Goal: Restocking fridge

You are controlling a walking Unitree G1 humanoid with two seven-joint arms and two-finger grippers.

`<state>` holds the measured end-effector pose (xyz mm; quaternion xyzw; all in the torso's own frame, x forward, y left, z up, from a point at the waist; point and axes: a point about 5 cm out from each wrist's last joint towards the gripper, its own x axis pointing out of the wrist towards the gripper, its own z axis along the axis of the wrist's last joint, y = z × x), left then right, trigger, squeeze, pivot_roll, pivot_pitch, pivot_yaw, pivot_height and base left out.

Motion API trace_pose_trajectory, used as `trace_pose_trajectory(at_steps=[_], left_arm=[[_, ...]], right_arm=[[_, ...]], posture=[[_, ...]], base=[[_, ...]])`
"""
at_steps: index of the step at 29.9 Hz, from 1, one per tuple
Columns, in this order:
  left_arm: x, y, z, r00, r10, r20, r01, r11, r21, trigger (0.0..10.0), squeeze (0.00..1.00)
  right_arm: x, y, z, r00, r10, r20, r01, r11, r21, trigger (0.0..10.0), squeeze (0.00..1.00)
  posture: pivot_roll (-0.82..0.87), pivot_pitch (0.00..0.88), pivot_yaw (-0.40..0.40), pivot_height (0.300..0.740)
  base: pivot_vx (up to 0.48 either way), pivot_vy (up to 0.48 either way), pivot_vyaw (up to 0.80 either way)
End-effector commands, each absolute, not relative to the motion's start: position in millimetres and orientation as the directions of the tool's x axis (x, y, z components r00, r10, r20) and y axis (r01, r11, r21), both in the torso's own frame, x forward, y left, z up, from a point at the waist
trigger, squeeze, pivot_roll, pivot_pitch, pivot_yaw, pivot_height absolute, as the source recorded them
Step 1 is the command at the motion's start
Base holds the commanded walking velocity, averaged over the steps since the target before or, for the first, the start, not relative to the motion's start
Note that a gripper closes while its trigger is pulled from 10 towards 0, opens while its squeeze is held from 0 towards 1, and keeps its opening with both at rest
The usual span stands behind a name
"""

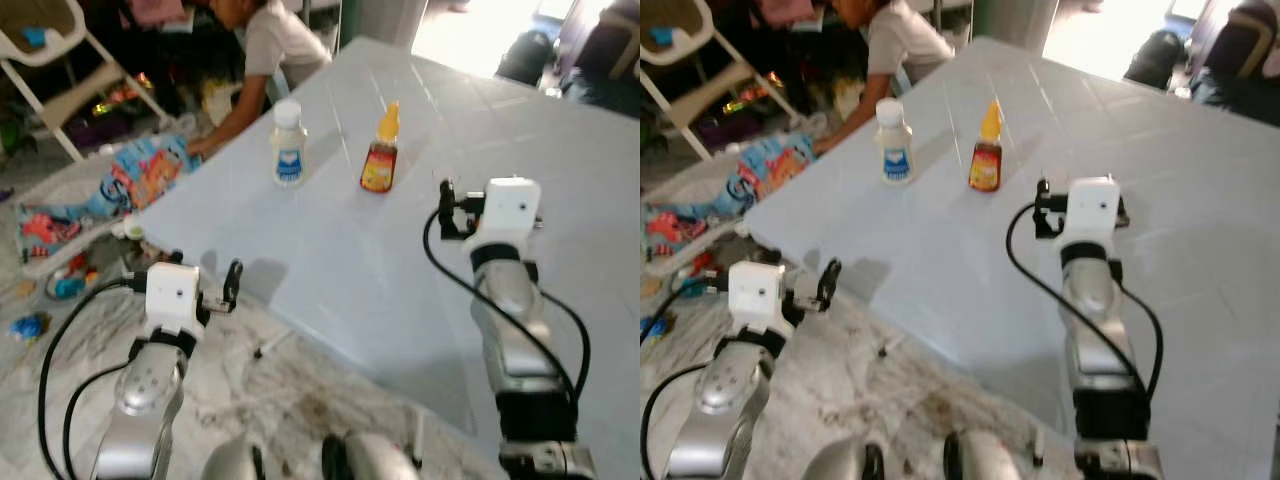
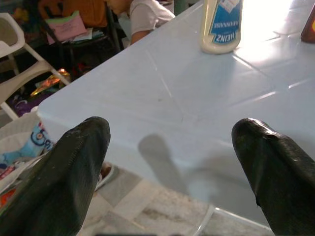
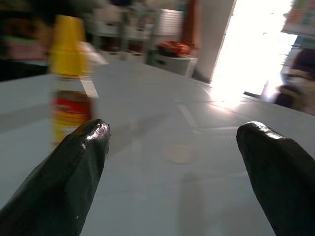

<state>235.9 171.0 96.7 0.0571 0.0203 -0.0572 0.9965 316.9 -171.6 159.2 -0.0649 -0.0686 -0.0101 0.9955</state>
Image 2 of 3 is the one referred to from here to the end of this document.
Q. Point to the brown sauce bottle yellow cap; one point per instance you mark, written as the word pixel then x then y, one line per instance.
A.
pixel 308 32

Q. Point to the red printed packet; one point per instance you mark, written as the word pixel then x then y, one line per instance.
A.
pixel 6 196

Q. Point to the person in white shirt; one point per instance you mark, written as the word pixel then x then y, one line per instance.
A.
pixel 147 14

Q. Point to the purple printed bag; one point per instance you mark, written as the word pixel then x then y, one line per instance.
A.
pixel 22 105

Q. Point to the white mayonnaise bottle blue label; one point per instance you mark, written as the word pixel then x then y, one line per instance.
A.
pixel 209 37

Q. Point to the white plastic chair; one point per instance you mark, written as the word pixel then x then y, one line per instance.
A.
pixel 9 32

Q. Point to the orange cloth bag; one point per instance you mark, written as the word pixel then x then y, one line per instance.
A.
pixel 81 12

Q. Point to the stack of papers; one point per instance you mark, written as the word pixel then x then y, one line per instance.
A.
pixel 89 34

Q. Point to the blue printed packet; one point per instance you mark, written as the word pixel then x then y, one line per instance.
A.
pixel 34 145

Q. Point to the gold foil wrapper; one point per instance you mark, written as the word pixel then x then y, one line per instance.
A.
pixel 49 83

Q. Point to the grey shoe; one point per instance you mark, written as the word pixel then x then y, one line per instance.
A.
pixel 108 172

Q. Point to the black metal chair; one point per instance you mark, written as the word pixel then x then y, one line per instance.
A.
pixel 98 46

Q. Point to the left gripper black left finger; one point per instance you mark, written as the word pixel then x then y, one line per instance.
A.
pixel 56 186

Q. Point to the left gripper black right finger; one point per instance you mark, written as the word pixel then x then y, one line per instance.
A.
pixel 278 177

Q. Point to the pink paper folder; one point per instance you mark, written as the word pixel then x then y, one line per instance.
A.
pixel 66 28

